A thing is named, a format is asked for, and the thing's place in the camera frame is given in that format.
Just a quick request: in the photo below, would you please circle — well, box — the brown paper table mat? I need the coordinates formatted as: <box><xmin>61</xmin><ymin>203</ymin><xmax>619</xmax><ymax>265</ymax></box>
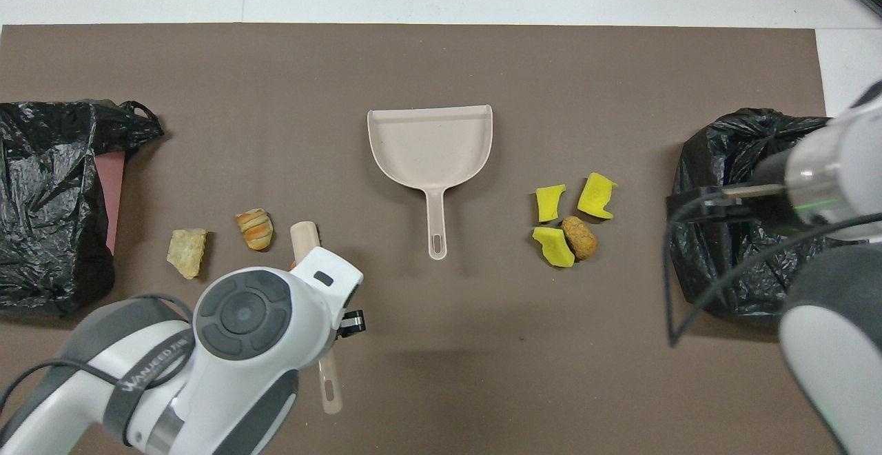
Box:
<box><xmin>0</xmin><ymin>23</ymin><xmax>865</xmax><ymax>455</ymax></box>

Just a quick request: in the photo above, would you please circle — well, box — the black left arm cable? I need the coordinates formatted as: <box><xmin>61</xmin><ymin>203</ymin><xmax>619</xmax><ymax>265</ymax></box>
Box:
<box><xmin>0</xmin><ymin>293</ymin><xmax>197</xmax><ymax>435</ymax></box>

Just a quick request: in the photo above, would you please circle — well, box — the pale pastry piece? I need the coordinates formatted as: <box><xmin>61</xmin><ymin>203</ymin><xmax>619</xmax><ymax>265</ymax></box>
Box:
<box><xmin>166</xmin><ymin>227</ymin><xmax>209</xmax><ymax>281</ymax></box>

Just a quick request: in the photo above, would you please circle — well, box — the beige hand brush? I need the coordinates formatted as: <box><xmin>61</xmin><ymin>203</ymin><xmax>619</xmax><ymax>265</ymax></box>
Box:
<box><xmin>289</xmin><ymin>221</ymin><xmax>344</xmax><ymax>416</ymax></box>

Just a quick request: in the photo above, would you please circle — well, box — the yellow green sponge piece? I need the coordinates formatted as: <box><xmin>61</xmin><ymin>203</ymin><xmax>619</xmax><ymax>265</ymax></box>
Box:
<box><xmin>531</xmin><ymin>225</ymin><xmax>576</xmax><ymax>269</ymax></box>
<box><xmin>577</xmin><ymin>172</ymin><xmax>619</xmax><ymax>221</ymax></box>
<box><xmin>535</xmin><ymin>183</ymin><xmax>568</xmax><ymax>224</ymax></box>

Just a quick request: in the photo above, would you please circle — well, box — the pink box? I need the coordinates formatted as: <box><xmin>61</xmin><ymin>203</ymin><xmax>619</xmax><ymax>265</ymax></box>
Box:
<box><xmin>95</xmin><ymin>152</ymin><xmax>127</xmax><ymax>256</ymax></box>

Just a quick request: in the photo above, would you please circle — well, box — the black plastic trash bag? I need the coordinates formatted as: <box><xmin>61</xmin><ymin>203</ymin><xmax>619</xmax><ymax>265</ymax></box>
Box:
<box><xmin>667</xmin><ymin>108</ymin><xmax>838</xmax><ymax>321</ymax></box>
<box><xmin>0</xmin><ymin>99</ymin><xmax>166</xmax><ymax>318</ymax></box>

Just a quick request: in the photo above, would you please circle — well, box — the orange striped croissant piece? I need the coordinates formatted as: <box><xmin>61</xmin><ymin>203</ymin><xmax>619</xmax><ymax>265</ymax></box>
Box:
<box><xmin>235</xmin><ymin>208</ymin><xmax>275</xmax><ymax>252</ymax></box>

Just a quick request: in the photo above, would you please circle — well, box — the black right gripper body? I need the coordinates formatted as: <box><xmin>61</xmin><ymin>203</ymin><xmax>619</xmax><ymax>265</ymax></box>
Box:
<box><xmin>730</xmin><ymin>148</ymin><xmax>810</xmax><ymax>239</ymax></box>

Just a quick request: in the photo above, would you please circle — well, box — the beige plastic dustpan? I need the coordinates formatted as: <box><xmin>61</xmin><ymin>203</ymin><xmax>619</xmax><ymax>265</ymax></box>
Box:
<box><xmin>367</xmin><ymin>104</ymin><xmax>494</xmax><ymax>261</ymax></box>

